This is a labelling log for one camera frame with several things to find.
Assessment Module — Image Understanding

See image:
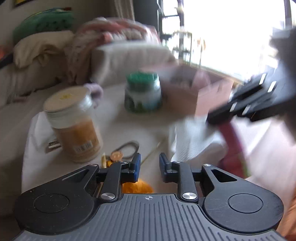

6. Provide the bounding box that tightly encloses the white waffle cloth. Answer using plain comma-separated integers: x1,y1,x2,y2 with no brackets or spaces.
168,116,228,167

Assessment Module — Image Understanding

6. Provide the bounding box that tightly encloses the orange soft object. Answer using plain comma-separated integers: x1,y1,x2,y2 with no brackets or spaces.
101,151,154,194

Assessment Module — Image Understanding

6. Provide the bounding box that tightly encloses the white table cloth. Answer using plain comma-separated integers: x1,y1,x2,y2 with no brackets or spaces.
22,85,184,193

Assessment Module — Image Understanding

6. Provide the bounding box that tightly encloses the orange label glass jar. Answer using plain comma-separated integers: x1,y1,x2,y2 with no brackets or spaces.
43,86,103,163

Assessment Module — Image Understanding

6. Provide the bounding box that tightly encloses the white metal clip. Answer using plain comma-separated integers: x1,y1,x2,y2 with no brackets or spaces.
45,140,61,153

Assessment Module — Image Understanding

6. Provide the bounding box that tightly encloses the green lid glass jar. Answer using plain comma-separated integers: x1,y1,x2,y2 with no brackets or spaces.
125,72,162,113

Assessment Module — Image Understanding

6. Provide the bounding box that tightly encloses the pink cardboard box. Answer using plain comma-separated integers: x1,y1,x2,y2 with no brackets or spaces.
140,63,234,118

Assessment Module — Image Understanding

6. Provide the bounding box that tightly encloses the lilac knitted cloth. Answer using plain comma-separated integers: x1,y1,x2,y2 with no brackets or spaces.
83,83,103,108

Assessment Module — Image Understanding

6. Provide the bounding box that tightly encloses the beige sofa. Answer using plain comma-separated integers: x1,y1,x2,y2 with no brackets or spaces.
1,41,176,107

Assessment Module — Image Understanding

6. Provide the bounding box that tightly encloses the floral pink blanket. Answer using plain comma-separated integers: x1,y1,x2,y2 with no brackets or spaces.
64,18,160,85

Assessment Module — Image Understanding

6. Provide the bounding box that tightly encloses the green cushion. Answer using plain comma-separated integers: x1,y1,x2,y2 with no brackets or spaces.
13,8,74,44

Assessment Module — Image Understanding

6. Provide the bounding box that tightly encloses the red pink strap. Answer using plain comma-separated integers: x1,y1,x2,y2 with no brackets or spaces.
218,121,251,179

